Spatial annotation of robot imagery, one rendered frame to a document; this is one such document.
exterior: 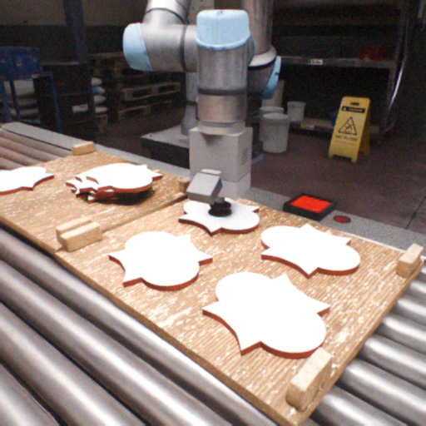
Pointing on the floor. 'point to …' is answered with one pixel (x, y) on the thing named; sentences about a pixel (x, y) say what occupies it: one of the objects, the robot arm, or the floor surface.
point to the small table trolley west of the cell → (17, 97)
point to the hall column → (80, 52)
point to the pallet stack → (130, 86)
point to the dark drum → (66, 99)
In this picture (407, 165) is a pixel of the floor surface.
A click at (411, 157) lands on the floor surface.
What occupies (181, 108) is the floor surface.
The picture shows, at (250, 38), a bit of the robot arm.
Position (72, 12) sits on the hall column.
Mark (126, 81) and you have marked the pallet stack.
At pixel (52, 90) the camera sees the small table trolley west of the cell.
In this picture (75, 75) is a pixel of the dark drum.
